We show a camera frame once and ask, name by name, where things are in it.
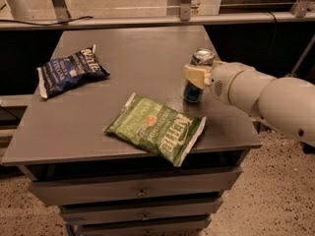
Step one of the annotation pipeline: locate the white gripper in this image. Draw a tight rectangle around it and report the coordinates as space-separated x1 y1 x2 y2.
184 61 256 105

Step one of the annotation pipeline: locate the blue silver drink can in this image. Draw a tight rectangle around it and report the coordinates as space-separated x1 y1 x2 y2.
183 48 215 103

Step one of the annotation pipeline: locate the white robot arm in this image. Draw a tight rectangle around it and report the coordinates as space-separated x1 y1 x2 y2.
184 62 315 147

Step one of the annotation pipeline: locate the green jalapeno chip bag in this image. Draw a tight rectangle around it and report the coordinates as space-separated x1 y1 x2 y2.
104 93 207 167

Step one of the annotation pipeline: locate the blue chip bag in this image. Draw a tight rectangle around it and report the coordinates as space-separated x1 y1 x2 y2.
37 44 110 99

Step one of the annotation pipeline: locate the grey drawer cabinet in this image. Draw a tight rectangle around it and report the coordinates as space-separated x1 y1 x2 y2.
3 27 260 236

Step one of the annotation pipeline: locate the top drawer knob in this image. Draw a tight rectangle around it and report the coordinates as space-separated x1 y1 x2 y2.
137 189 147 198

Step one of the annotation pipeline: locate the drawer knob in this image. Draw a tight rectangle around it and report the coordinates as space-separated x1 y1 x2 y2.
142 214 150 221
137 189 147 198

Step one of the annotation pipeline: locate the middle drawer knob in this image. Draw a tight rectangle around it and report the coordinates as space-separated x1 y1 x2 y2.
142 214 150 221

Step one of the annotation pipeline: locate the grey metal railing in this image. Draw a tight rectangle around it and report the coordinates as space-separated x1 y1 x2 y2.
0 12 315 30

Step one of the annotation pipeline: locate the black cable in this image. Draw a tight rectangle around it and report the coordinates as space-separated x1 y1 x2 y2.
0 15 95 27

